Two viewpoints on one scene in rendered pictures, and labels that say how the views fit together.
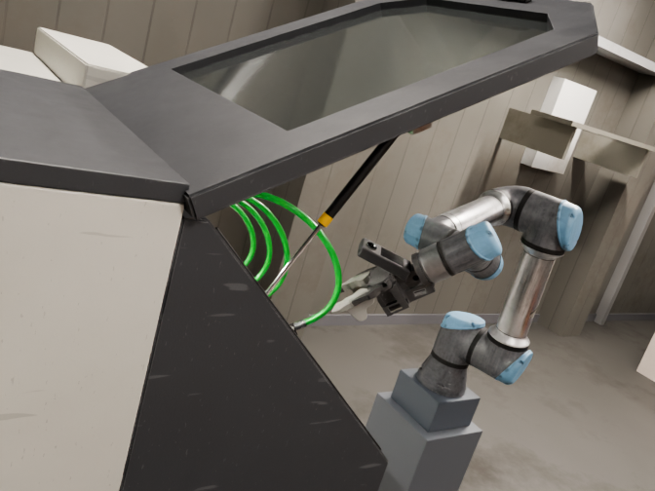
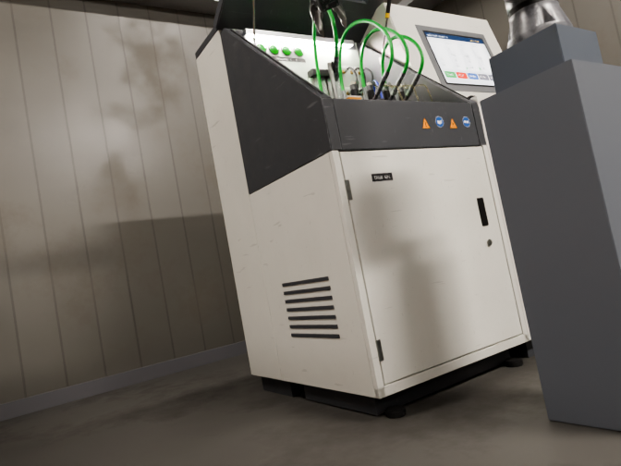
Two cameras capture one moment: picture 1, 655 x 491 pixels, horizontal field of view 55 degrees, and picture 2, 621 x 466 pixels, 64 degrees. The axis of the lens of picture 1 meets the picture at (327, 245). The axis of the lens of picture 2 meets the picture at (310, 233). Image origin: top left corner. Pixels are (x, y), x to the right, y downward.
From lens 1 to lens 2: 2.42 m
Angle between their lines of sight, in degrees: 95
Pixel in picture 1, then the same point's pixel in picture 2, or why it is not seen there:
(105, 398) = (226, 107)
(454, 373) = (513, 20)
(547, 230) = not seen: outside the picture
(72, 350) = (217, 93)
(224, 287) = (233, 47)
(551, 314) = not seen: outside the picture
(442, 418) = (505, 73)
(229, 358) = (242, 73)
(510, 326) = not seen: outside the picture
